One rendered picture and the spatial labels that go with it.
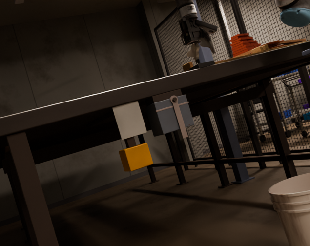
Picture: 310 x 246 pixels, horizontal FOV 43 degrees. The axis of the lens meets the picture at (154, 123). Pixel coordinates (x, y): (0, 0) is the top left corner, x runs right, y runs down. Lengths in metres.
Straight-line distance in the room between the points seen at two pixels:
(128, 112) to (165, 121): 0.14
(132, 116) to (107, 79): 5.57
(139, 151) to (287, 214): 0.61
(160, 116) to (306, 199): 0.60
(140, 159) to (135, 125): 0.13
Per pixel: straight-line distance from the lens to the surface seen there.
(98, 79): 6.92
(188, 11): 1.79
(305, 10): 1.58
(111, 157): 6.78
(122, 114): 1.41
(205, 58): 3.91
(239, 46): 2.88
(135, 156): 1.38
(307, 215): 1.56
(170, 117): 1.44
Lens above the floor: 0.74
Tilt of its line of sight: 1 degrees up
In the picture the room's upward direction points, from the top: 17 degrees counter-clockwise
